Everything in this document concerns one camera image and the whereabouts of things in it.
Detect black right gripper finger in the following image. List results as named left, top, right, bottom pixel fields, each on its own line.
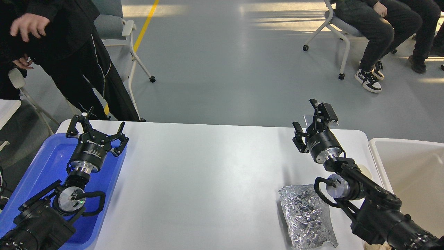
left=293, top=122, right=310, bottom=153
left=309, top=99, right=338, bottom=134

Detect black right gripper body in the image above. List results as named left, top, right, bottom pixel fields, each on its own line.
left=305, top=128, right=344, bottom=164

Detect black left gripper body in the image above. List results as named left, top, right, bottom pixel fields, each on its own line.
left=67, top=130, right=118, bottom=173

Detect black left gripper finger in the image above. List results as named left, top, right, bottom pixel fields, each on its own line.
left=66, top=107, right=95, bottom=140
left=104, top=122, right=129, bottom=157

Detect white paper cup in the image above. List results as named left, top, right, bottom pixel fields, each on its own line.
left=356, top=164, right=372, bottom=180

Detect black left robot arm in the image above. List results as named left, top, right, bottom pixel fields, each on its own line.
left=1, top=114, right=129, bottom=250

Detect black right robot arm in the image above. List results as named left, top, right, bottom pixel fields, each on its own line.
left=293, top=99, right=443, bottom=250

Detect left metal floor plate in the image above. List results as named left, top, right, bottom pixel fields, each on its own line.
left=304, top=115, right=317, bottom=127

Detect blue plastic tray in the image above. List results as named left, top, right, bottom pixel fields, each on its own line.
left=0, top=133, right=126, bottom=250

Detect white chair far left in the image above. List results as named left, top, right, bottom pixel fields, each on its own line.
left=8, top=68, right=60, bottom=136

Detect white side table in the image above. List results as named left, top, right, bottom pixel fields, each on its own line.
left=0, top=99, right=21, bottom=129

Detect person at left edge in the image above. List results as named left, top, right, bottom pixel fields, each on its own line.
left=0, top=54, right=33, bottom=101

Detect crumpled silver foil bag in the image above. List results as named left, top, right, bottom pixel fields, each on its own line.
left=279, top=184, right=339, bottom=250

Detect white chair right background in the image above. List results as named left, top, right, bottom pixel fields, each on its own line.
left=302, top=0, right=364, bottom=80

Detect white plastic bin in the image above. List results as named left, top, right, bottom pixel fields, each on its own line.
left=368, top=138, right=444, bottom=237

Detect standing person in black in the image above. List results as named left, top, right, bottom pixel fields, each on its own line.
left=0, top=0, right=140, bottom=122

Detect seated person black trousers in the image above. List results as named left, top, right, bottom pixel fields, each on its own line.
left=335, top=0, right=422, bottom=93

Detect crumpled brown paper wad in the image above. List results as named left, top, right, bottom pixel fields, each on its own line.
left=364, top=242, right=392, bottom=250

